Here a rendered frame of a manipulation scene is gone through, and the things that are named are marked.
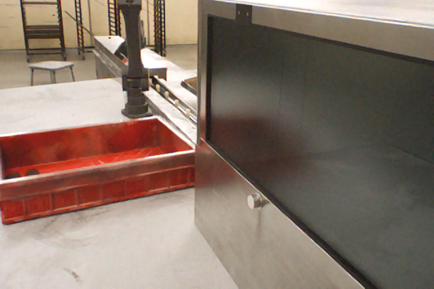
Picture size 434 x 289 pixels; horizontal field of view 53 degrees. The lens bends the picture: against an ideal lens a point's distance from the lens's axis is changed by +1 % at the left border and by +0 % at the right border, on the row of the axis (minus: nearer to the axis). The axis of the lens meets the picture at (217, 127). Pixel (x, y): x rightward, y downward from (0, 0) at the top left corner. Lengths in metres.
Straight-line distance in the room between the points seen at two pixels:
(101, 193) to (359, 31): 0.76
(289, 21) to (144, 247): 0.56
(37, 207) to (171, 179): 0.31
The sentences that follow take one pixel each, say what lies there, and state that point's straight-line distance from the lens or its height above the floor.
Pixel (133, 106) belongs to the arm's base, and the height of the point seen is 0.87.
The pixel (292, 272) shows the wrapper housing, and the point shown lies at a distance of 0.62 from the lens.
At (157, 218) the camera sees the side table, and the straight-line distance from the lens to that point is 1.00.
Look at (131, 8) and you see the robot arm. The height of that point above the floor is 1.24.
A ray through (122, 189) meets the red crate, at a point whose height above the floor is 0.85.
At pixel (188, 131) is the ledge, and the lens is 1.42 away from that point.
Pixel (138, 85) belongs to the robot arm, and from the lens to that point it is 1.68.
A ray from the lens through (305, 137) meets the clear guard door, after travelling 0.53.
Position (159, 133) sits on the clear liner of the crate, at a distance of 1.34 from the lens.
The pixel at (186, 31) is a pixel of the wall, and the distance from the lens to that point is 9.14.
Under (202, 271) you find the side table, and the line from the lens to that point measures 0.85.
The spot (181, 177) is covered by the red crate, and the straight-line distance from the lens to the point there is 1.11.
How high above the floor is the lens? 1.33
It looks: 19 degrees down
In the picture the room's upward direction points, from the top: 2 degrees clockwise
